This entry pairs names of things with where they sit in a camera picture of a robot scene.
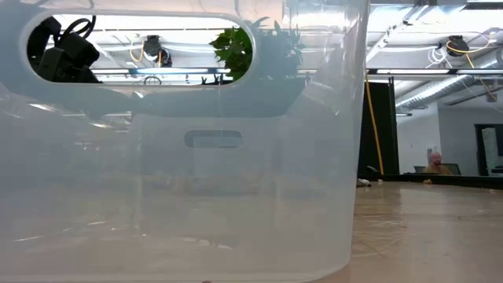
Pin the dark computer monitor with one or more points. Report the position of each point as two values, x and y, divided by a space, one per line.
456 169

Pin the silver ventilation duct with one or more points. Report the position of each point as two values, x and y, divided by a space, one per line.
428 92

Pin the clear plastic bin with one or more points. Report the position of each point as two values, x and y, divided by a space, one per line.
236 220

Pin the person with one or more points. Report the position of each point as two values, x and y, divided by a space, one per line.
435 159

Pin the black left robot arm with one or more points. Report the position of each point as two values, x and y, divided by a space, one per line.
39 39

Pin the green leafy plant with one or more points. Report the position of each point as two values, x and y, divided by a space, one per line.
232 51

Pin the black aluminium table frame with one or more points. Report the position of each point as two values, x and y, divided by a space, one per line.
463 181

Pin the long light bar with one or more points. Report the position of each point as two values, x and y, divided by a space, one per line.
412 71

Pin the dark glass door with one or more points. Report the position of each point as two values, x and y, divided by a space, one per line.
479 149

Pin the black standing panel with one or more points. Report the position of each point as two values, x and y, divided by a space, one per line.
389 129

